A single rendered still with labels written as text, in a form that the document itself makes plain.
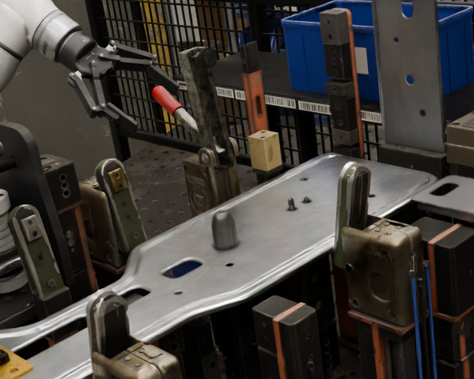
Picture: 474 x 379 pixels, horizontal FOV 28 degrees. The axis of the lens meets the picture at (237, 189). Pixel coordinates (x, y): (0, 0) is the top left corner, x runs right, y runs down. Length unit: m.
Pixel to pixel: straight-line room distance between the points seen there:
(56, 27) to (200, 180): 0.58
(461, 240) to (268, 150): 0.34
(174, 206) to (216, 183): 0.80
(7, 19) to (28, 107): 2.14
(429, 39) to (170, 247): 0.49
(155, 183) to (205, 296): 1.24
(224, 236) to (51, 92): 2.73
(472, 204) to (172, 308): 0.43
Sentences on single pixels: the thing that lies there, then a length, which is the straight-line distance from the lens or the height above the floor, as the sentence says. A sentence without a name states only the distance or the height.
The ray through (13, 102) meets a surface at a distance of 4.05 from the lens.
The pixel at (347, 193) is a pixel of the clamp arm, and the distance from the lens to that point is 1.12.
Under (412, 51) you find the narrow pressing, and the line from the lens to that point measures 1.44.
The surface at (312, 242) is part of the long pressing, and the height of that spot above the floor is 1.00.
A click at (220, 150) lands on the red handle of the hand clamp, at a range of 1.38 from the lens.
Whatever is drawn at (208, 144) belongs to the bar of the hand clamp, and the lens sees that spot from 1.37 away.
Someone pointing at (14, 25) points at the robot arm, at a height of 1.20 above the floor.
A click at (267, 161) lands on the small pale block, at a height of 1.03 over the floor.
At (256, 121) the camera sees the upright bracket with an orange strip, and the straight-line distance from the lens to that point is 1.45.
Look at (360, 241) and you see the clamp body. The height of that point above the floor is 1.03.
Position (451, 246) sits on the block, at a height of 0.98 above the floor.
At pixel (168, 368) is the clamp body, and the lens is 0.92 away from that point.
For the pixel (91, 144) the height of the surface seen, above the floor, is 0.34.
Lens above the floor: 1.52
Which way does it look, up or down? 22 degrees down
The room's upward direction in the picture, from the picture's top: 9 degrees counter-clockwise
